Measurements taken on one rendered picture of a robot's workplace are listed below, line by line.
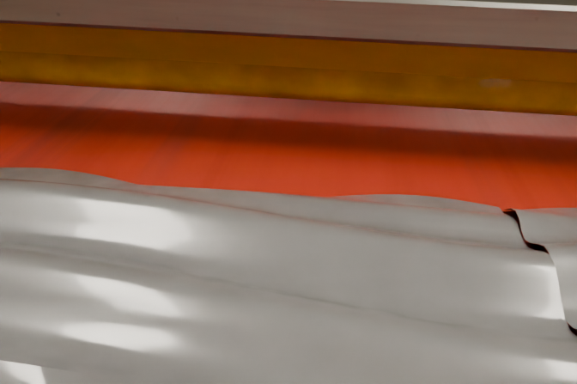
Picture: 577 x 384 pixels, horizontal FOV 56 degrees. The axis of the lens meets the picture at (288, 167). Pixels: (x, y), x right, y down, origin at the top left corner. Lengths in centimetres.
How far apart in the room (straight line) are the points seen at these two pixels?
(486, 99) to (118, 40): 11
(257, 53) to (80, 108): 6
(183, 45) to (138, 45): 1
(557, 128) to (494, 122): 2
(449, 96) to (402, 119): 2
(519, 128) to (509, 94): 1
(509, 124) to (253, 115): 8
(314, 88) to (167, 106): 5
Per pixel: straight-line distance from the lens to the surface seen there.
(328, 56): 16
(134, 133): 16
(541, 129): 18
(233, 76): 16
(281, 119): 16
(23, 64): 18
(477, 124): 17
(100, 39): 17
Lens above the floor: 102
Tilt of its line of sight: 27 degrees down
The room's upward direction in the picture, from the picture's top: 2 degrees clockwise
